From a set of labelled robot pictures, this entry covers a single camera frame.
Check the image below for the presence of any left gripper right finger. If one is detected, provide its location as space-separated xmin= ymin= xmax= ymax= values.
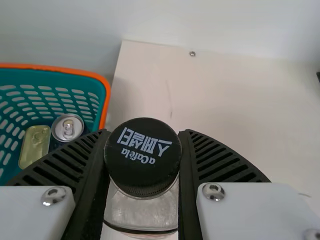
xmin=176 ymin=128 xmax=320 ymax=240

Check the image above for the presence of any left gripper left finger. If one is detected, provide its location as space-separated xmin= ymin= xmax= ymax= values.
xmin=0 ymin=128 xmax=112 ymax=240

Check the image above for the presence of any dark coffee bottle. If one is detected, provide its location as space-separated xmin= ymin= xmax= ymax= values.
xmin=102 ymin=116 xmax=183 ymax=235

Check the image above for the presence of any teal shopping basket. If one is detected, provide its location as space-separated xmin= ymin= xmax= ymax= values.
xmin=0 ymin=62 xmax=111 ymax=186

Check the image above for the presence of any rectangular tin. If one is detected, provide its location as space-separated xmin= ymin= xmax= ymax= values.
xmin=18 ymin=124 xmax=51 ymax=170

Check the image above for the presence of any silver-topped can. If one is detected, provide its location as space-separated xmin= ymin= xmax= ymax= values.
xmin=51 ymin=113 xmax=85 ymax=143

